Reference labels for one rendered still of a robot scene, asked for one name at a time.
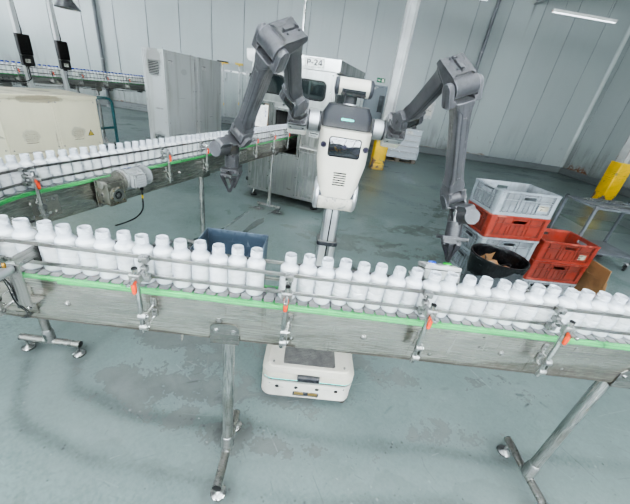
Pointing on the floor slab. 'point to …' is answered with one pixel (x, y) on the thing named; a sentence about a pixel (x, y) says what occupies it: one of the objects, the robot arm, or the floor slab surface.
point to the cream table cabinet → (35, 121)
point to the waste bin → (477, 266)
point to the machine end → (321, 69)
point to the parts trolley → (611, 227)
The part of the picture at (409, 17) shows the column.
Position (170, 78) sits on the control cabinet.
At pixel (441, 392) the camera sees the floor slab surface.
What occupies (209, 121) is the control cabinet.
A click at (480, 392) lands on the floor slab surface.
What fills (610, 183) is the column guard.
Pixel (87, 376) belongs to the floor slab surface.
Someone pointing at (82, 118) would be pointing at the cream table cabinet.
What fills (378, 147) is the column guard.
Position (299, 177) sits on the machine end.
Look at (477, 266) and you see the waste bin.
